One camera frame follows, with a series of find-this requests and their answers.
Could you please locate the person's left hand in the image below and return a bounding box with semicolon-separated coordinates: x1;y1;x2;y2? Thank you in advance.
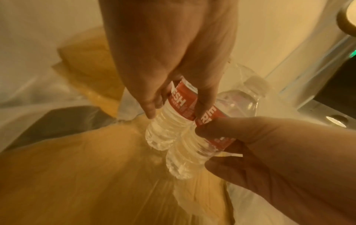
97;0;238;119

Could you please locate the person's right hand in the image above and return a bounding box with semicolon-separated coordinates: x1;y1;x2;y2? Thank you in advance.
194;116;356;225

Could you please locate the red label water bottle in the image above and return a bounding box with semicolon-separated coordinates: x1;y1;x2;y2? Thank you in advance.
144;76;198;151
165;76;269;181

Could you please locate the plastic-wrapped water bottle pack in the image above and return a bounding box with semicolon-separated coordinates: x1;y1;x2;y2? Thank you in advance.
0;0;346;225

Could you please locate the black device with green light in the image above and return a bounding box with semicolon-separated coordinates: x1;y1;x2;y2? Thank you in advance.
314;56;356;110

